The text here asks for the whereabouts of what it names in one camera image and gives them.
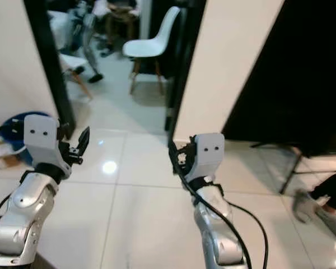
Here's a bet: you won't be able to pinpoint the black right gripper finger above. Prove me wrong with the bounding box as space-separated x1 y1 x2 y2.
168 140 183 169

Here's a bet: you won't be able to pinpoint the blue plastic bucket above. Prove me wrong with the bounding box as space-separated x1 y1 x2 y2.
1 111 52 166

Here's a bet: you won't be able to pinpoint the pile of papers and boxes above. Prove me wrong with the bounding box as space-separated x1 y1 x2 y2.
0 126 26 168

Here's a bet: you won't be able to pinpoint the white shell chair wooden legs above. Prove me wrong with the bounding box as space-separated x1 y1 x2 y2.
122 6 181 95
59 53 95 101

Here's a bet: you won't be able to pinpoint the black door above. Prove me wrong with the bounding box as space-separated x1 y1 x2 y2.
164 0 209 143

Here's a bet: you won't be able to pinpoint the seated person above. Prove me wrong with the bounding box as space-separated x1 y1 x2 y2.
55 0 119 85

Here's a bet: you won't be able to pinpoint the black metal furniture legs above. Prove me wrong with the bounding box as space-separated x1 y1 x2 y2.
249 140 321 195

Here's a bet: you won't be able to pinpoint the person leg with grey shoe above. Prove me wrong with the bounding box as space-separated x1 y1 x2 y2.
291 167 336 243

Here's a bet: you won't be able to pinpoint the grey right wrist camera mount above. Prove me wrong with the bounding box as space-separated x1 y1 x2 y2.
192 133 225 180

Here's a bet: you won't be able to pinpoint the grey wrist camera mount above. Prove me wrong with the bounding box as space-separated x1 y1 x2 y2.
24 113 73 180
192 133 225 180

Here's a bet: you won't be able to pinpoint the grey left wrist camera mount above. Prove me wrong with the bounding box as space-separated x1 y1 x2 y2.
24 113 73 180

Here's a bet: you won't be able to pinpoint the black door frame post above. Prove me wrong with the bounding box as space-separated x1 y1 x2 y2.
22 0 77 121

